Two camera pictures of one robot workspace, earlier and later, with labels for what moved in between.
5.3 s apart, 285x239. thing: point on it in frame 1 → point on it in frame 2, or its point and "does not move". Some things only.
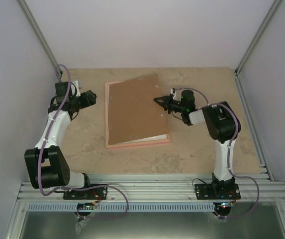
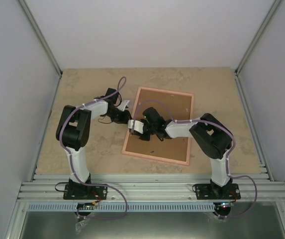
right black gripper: (165, 105) → (147, 138)
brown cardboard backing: (134, 114) → (180, 107)
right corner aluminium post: (273, 10) does not move
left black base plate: (98, 193) does not move
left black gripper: (92, 100) → (125, 118)
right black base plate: (217, 191) does not move
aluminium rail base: (160, 188) does not move
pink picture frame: (128, 144) → (168, 160)
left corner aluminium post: (27, 12) does not move
